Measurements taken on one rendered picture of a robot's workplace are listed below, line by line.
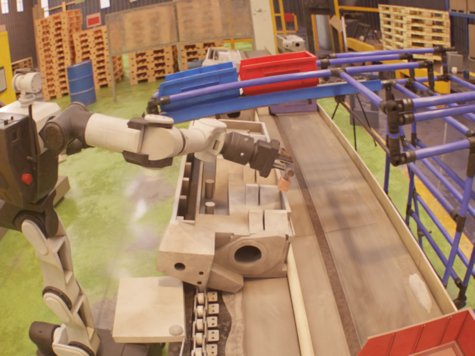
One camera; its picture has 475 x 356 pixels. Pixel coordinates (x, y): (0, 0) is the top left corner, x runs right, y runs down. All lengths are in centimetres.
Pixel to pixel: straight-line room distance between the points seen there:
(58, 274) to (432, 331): 128
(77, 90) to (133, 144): 691
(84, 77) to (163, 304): 688
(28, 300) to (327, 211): 202
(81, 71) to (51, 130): 676
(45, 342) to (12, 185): 96
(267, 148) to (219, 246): 32
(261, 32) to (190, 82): 572
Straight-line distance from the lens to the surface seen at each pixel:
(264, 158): 130
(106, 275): 278
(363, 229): 159
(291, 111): 290
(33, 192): 129
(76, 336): 180
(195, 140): 115
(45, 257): 146
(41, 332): 197
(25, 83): 127
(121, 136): 105
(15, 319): 269
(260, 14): 719
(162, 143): 106
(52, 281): 158
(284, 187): 132
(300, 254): 146
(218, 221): 130
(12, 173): 118
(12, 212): 145
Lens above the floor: 161
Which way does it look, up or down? 24 degrees down
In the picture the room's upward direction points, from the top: 6 degrees counter-clockwise
